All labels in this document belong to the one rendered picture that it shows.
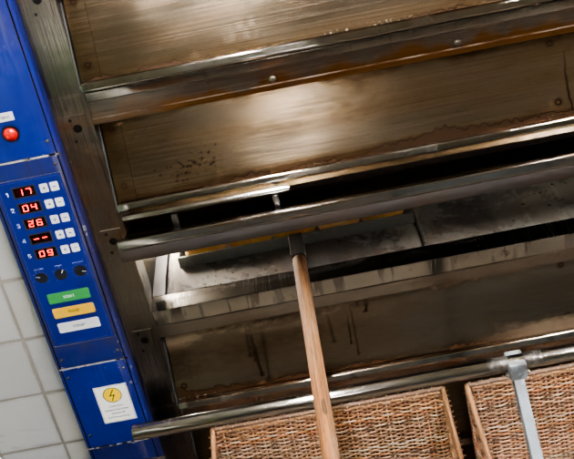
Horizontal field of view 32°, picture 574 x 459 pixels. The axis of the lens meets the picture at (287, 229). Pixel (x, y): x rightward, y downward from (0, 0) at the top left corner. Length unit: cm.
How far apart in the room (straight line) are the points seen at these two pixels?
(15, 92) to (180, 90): 31
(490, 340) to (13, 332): 105
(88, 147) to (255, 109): 34
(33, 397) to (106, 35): 88
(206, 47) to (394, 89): 38
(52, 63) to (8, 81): 9
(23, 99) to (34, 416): 79
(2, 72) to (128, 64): 23
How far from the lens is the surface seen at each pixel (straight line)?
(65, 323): 217
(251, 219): 189
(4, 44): 190
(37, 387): 233
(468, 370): 186
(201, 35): 188
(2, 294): 219
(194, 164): 198
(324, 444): 170
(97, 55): 191
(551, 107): 203
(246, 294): 215
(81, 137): 198
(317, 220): 189
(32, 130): 196
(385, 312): 223
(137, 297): 216
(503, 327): 228
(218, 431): 234
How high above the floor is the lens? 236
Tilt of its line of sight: 30 degrees down
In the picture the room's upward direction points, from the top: 12 degrees counter-clockwise
